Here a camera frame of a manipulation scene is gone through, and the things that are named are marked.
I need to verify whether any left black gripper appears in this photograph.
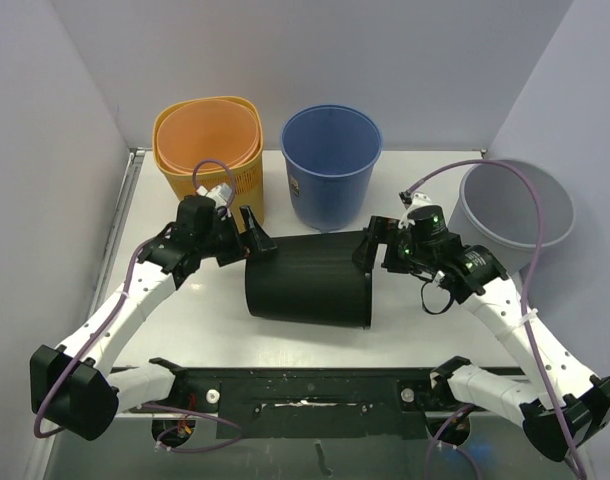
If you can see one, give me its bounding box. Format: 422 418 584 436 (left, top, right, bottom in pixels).
197 206 275 266

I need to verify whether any yellow slotted basket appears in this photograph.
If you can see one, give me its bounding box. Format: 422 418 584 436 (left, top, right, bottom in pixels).
152 96 265 227

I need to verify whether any black ribbed bucket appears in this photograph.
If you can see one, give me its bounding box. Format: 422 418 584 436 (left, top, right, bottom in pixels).
245 231 372 329

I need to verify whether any blue plastic bucket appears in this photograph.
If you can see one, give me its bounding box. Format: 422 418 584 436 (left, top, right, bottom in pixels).
280 104 383 232

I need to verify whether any orange bucket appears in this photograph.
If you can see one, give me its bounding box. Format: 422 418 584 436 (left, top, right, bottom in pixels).
153 98 261 174

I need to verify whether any grey plastic bucket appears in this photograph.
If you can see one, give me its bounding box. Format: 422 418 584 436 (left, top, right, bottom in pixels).
448 160 575 275

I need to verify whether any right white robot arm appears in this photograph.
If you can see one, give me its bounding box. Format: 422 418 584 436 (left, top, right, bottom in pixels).
353 205 610 462

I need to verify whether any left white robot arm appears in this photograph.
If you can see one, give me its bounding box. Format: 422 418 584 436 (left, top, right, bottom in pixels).
30 193 277 440

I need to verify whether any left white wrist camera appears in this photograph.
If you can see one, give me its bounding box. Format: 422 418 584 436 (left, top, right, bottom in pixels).
196 183 234 208

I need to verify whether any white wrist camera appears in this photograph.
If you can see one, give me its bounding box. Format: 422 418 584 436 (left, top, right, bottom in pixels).
196 183 234 208
399 191 433 223

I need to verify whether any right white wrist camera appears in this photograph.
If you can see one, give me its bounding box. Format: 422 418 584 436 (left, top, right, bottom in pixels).
399 191 433 223

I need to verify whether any black cable on right wrist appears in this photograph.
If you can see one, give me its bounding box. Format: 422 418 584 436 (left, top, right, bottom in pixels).
418 272 461 316

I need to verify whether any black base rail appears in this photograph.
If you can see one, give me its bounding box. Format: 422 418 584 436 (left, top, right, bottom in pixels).
163 368 460 440

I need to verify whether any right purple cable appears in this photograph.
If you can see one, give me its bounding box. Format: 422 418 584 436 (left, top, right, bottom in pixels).
407 158 589 480

